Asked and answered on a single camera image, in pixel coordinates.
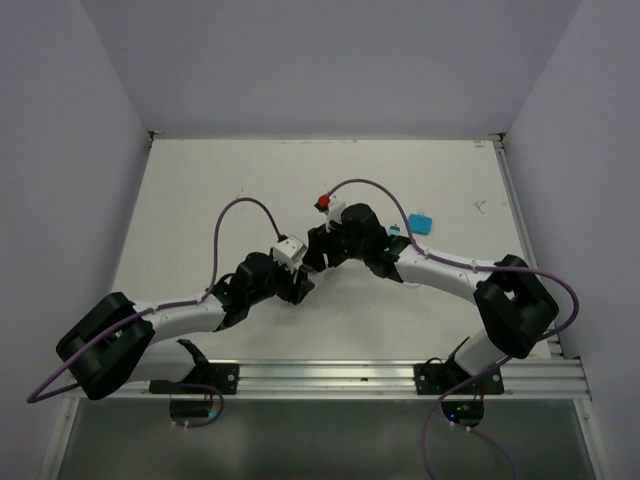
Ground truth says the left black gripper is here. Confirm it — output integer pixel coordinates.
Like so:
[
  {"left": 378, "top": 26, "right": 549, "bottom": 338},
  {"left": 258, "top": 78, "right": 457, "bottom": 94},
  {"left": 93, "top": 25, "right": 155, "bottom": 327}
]
[{"left": 247, "top": 255, "right": 314, "bottom": 306}]

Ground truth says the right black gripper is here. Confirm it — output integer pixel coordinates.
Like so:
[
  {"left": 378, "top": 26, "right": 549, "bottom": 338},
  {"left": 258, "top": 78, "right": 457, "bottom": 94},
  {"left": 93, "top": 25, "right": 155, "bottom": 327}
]
[{"left": 303, "top": 215, "right": 369, "bottom": 273}]

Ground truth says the blue square plug adapter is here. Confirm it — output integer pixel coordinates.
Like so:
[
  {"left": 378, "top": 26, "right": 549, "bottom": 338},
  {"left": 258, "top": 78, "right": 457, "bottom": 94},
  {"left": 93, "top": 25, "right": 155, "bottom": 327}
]
[{"left": 408, "top": 213, "right": 433, "bottom": 236}]

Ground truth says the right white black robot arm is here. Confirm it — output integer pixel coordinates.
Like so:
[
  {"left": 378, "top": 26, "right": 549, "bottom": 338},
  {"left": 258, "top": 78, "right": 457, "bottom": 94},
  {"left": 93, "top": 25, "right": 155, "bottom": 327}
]
[{"left": 303, "top": 195, "right": 559, "bottom": 393}]

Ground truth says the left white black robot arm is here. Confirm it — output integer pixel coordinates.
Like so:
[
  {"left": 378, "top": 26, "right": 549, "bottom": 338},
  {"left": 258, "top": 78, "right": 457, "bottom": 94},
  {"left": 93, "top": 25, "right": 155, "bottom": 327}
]
[{"left": 56, "top": 252, "right": 314, "bottom": 400}]

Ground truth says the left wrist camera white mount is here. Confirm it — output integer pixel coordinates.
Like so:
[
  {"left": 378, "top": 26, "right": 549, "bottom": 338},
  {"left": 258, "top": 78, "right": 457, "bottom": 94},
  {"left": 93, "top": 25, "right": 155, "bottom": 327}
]
[{"left": 271, "top": 236, "right": 307, "bottom": 272}]

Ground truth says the right wrist camera red mount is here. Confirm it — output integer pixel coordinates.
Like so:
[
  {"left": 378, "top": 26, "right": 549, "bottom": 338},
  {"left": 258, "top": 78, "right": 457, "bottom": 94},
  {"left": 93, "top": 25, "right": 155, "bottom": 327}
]
[{"left": 314, "top": 194, "right": 346, "bottom": 232}]

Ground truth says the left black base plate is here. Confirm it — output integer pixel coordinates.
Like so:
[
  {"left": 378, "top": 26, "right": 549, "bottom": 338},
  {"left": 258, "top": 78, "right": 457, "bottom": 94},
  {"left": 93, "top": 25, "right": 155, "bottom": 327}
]
[{"left": 149, "top": 363, "right": 240, "bottom": 395}]

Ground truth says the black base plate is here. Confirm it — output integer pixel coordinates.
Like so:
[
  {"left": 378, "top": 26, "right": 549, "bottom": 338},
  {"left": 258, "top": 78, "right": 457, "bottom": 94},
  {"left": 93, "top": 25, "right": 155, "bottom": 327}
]
[
  {"left": 149, "top": 363, "right": 240, "bottom": 395},
  {"left": 413, "top": 357, "right": 505, "bottom": 395}
]

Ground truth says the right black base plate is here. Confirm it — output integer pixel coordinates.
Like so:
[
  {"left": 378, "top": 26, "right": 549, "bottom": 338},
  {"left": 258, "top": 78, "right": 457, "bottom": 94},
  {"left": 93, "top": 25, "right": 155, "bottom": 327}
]
[{"left": 413, "top": 357, "right": 505, "bottom": 395}]

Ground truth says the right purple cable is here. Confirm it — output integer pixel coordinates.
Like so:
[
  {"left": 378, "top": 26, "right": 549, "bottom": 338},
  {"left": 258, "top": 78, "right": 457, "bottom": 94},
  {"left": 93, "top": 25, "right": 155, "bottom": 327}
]
[{"left": 327, "top": 178, "right": 580, "bottom": 480}]

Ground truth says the purple cable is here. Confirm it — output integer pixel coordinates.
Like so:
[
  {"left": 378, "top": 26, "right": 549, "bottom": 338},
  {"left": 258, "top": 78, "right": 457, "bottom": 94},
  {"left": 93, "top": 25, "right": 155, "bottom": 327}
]
[
  {"left": 25, "top": 197, "right": 284, "bottom": 429},
  {"left": 327, "top": 178, "right": 580, "bottom": 480}
]

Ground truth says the right side aluminium rail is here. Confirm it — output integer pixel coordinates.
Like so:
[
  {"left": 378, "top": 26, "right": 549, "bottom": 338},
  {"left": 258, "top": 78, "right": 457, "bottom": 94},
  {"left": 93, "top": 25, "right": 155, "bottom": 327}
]
[{"left": 489, "top": 135, "right": 564, "bottom": 360}]

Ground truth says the aluminium extrusion rail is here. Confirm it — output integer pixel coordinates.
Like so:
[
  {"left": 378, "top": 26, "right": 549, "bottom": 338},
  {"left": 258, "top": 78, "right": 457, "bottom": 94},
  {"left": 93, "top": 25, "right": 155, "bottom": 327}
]
[{"left": 63, "top": 357, "right": 594, "bottom": 400}]

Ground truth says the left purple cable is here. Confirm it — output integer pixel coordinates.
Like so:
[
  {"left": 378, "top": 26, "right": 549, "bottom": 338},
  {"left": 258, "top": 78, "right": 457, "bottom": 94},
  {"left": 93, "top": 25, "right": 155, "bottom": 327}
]
[{"left": 25, "top": 197, "right": 284, "bottom": 429}]

